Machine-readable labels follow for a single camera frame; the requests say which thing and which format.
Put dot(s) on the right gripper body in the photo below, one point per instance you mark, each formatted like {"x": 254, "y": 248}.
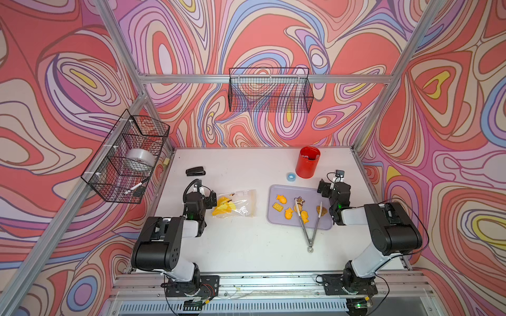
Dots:
{"x": 327, "y": 192}

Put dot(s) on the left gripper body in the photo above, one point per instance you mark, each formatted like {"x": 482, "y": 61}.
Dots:
{"x": 205, "y": 205}

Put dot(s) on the brown shell cookie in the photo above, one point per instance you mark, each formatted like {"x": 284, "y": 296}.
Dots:
{"x": 321, "y": 211}

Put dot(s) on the brown star cookie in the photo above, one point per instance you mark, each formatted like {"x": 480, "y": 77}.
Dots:
{"x": 300, "y": 202}

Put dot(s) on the small orange fish cookie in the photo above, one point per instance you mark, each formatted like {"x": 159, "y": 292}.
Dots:
{"x": 304, "y": 217}

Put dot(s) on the clear resealable plastic bag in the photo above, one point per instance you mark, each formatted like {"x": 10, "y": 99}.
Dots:
{"x": 236, "y": 204}

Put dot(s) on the orange fish cookie bottom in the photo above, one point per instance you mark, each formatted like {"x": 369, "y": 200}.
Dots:
{"x": 289, "y": 213}

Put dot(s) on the orange fish cookie top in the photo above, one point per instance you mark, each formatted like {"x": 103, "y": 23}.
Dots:
{"x": 281, "y": 199}

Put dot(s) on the square yellow cracker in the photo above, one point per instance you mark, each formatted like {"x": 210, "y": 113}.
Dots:
{"x": 278, "y": 207}

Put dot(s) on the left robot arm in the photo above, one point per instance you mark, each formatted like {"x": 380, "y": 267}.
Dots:
{"x": 158, "y": 248}

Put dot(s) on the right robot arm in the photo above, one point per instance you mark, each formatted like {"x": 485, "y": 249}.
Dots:
{"x": 392, "y": 233}

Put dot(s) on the black stapler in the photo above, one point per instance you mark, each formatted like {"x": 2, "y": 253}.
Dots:
{"x": 196, "y": 171}

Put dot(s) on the red cylindrical cup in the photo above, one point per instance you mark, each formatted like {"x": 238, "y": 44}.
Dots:
{"x": 307, "y": 162}

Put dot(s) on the blue tape roll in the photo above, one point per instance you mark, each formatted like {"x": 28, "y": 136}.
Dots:
{"x": 291, "y": 177}

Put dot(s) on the white marker in basket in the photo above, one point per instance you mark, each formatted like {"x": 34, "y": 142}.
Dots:
{"x": 132, "y": 189}

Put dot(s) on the lavender plastic tray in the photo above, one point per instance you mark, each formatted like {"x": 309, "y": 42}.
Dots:
{"x": 287, "y": 205}

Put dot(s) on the grey tape roll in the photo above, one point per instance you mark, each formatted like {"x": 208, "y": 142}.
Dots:
{"x": 139, "y": 160}

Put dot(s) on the left black wire basket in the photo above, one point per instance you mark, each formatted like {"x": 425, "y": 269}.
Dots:
{"x": 121, "y": 170}

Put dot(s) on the black wire basket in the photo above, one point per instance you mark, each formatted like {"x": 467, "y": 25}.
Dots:
{"x": 121, "y": 170}
{"x": 270, "y": 90}

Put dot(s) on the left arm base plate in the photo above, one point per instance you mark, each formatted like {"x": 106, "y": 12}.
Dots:
{"x": 206, "y": 286}

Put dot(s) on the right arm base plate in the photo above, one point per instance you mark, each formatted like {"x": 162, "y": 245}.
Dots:
{"x": 340, "y": 285}

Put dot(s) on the back black wire basket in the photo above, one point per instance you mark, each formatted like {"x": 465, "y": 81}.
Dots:
{"x": 270, "y": 90}

